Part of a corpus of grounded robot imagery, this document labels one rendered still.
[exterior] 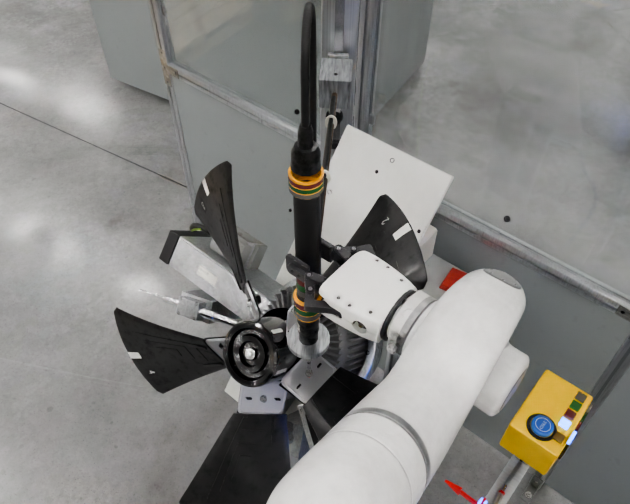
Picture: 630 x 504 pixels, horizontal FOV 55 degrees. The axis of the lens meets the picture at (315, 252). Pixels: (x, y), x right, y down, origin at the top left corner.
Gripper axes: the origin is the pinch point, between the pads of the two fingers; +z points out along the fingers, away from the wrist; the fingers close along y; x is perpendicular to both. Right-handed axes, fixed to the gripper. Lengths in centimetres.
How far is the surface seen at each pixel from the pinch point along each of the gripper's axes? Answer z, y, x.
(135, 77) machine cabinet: 252, 133, -139
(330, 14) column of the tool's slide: 41, 55, 0
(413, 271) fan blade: -9.1, 14.3, -8.9
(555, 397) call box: -35, 32, -43
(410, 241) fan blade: -5.5, 18.5, -8.1
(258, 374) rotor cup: 6.5, -6.4, -30.6
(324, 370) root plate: -1.3, 2.4, -32.0
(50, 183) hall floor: 225, 51, -152
